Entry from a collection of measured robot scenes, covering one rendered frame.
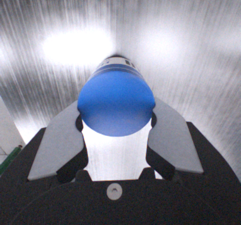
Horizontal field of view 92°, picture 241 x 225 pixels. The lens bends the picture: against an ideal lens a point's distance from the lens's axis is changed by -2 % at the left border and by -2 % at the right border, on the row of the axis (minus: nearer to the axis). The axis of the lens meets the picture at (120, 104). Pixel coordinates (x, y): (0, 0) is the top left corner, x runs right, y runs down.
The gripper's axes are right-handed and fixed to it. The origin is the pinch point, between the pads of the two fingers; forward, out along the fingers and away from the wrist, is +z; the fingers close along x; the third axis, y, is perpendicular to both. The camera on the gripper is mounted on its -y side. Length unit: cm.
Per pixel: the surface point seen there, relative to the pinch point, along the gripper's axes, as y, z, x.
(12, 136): 91, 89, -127
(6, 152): 119, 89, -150
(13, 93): 1.3, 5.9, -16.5
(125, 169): 23.0, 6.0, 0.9
